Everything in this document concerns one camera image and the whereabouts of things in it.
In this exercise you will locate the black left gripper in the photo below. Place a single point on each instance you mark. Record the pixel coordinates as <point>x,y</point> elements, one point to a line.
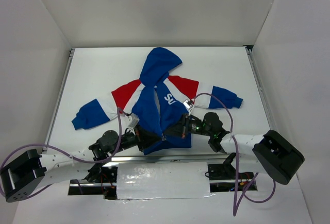
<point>140,136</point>

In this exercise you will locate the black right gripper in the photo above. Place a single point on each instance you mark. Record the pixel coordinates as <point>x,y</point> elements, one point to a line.
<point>183,125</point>

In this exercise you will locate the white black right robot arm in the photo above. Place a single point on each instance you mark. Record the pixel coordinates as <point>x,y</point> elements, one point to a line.
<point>268,153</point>

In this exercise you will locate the blue white red hooded jacket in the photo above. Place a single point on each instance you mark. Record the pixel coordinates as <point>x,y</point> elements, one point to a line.
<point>156,98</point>

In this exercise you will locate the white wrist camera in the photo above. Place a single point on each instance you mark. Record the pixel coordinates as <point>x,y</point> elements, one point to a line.
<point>132,120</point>
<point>188,103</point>

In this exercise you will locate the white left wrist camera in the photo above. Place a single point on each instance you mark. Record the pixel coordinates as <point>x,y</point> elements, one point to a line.
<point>132,120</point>

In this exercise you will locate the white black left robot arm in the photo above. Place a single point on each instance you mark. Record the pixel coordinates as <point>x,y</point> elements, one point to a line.
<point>32,170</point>

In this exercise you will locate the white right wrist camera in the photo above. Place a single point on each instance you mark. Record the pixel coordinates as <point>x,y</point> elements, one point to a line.
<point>188,103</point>

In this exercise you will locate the white cover plate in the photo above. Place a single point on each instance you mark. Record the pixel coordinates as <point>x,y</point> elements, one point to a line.
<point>162,181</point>

